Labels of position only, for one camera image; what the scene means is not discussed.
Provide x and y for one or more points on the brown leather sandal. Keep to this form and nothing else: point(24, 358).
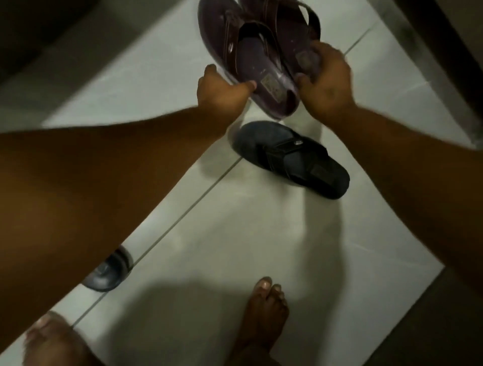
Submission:
point(245, 56)
point(290, 30)

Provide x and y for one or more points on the person's left foot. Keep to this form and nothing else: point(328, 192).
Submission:
point(53, 341)

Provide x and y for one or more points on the person's right foot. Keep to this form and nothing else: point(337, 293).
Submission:
point(262, 320)

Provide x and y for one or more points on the person's left thumb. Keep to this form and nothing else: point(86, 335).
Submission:
point(245, 86)

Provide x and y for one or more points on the person's right hand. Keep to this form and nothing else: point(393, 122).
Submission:
point(328, 88)

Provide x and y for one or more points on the person's left hand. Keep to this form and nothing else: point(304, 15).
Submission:
point(219, 96)

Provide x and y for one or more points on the person's foot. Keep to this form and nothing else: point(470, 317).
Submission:
point(53, 341)
point(262, 320)

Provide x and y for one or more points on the person's right forearm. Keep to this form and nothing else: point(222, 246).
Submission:
point(415, 181)

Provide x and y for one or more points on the person's left forearm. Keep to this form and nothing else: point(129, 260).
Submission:
point(94, 196)

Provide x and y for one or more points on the person's right thumb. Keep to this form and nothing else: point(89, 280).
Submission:
point(304, 81)

